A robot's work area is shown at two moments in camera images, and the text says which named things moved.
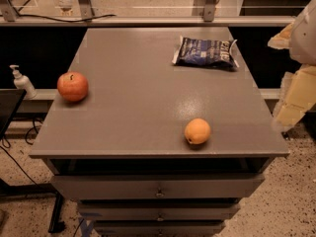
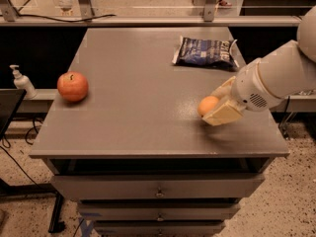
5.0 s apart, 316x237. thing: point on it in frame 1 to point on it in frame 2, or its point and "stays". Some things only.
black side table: (10, 103) stays
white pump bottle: (21, 82) stays
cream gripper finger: (297, 97) to (223, 115)
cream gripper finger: (281, 40) to (224, 90)
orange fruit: (197, 131) to (207, 105)
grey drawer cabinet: (120, 152) stays
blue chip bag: (205, 52) stays
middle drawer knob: (160, 218) stays
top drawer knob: (159, 194) stays
